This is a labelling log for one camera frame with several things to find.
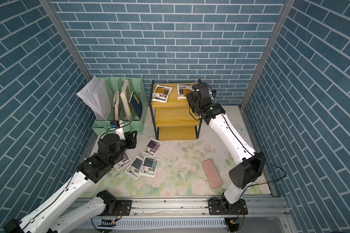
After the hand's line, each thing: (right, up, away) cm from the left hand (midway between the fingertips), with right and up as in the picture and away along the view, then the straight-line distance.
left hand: (138, 132), depth 73 cm
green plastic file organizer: (-27, +32, +31) cm, 52 cm away
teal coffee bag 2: (+2, -22, +14) cm, 26 cm away
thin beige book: (-21, +16, +21) cm, 34 cm away
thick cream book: (-15, +22, +19) cm, 32 cm away
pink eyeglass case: (+39, -26, +12) cm, 49 cm away
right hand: (+25, +20, +4) cm, 32 cm away
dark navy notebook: (-13, +17, +36) cm, 42 cm away
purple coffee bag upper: (+2, -12, +24) cm, 27 cm away
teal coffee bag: (-7, -24, +14) cm, 28 cm away
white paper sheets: (-31, +22, +14) cm, 41 cm away
